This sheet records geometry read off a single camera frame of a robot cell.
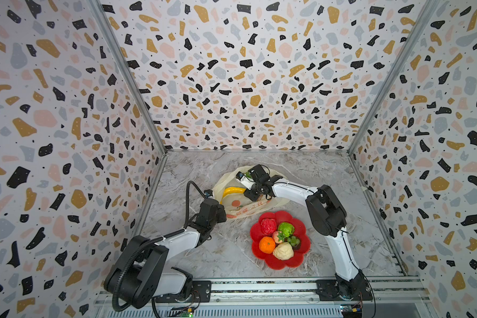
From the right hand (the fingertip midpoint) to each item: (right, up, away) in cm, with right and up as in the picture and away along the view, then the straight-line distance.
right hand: (249, 189), depth 101 cm
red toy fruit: (+8, -14, -16) cm, 23 cm away
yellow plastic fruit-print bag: (-5, -7, -3) cm, 10 cm away
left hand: (-12, -7, -9) cm, 16 cm away
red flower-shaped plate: (+22, -17, -14) cm, 32 cm away
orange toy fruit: (+8, -21, -19) cm, 29 cm away
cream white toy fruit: (+14, -22, -23) cm, 34 cm away
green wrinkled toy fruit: (+16, -15, -17) cm, 28 cm away
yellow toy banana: (-10, 0, 0) cm, 10 cm away
